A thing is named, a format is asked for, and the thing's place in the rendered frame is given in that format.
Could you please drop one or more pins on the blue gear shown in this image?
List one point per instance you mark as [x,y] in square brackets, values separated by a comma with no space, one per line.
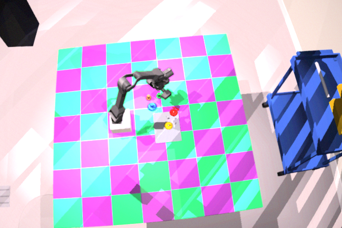
[151,106]

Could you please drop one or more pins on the yellow gear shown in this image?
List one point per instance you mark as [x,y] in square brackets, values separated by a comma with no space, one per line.
[168,127]

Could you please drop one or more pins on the red gear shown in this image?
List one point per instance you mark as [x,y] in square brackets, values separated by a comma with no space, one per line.
[175,112]

